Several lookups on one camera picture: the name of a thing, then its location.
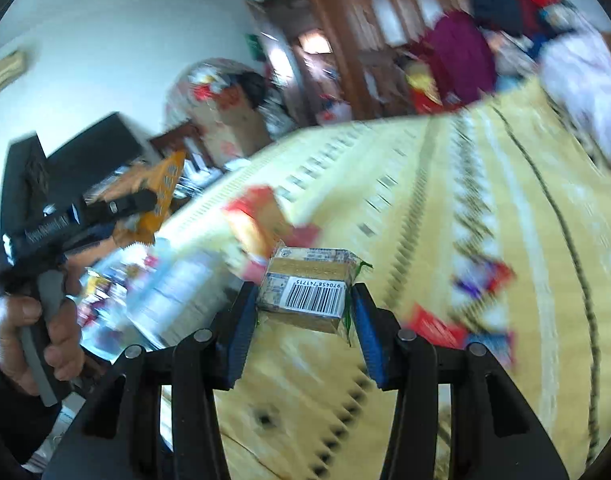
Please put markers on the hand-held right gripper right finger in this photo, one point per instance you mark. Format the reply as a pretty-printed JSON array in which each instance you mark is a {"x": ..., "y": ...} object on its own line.
[{"x": 370, "y": 340}]

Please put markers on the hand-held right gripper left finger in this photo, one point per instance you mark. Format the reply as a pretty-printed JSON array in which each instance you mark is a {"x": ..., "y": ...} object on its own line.
[{"x": 238, "y": 335}]

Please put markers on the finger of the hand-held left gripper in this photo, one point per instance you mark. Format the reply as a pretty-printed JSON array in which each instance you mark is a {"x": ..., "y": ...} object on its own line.
[{"x": 120, "y": 207}]

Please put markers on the orange patterned snack packet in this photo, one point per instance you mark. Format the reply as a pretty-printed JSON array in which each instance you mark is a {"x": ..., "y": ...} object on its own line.
[{"x": 160, "y": 185}]

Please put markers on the brown snack block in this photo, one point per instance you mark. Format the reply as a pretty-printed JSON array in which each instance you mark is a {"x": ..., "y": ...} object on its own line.
[{"x": 305, "y": 280}]

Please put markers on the person's left forearm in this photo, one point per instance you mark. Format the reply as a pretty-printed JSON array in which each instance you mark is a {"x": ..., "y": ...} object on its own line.
[{"x": 10, "y": 420}]

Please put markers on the person's left hand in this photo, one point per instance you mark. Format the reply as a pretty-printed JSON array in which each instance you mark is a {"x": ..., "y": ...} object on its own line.
[{"x": 12, "y": 330}]

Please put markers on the black television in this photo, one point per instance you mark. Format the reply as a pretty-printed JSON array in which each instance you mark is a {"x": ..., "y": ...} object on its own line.
[{"x": 90, "y": 155}]

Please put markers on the red square snack packet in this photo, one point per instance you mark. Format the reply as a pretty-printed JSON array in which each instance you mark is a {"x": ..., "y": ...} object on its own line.
[{"x": 438, "y": 330}]

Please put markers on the white carton box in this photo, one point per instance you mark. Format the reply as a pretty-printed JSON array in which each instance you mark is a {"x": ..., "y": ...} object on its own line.
[{"x": 180, "y": 290}]

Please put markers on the air conditioner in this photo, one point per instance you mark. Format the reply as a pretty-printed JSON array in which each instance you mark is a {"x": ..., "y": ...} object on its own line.
[{"x": 5, "y": 72}]

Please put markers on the orange red carton box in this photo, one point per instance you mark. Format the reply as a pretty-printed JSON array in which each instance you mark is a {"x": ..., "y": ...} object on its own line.
[{"x": 250, "y": 220}]

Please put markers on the flat red snack packet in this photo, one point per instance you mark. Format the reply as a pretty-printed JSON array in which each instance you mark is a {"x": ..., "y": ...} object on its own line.
[{"x": 305, "y": 235}]

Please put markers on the large cardboard box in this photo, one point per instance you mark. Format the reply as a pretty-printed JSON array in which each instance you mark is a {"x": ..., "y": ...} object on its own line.
[{"x": 225, "y": 140}]

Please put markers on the blue and red snack packet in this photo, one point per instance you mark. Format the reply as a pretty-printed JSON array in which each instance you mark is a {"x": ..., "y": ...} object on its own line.
[{"x": 495, "y": 347}]

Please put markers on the purple and red snack packet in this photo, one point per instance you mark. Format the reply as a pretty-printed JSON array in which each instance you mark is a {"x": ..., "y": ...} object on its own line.
[{"x": 480, "y": 275}]

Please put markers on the green bag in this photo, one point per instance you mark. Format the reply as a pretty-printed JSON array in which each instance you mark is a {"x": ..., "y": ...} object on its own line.
[{"x": 254, "y": 46}]

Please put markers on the maroon garment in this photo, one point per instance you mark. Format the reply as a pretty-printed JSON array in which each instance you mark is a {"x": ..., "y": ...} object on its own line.
[{"x": 460, "y": 55}]

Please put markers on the wooden wardrobe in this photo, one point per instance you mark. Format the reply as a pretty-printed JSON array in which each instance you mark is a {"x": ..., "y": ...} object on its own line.
[{"x": 365, "y": 10}]

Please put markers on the pale folded blanket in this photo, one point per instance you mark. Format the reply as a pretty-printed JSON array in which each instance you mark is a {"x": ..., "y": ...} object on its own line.
[{"x": 585, "y": 80}]

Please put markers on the dark blue garment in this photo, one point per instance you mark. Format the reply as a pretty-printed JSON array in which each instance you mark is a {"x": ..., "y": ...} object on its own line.
[{"x": 498, "y": 5}]

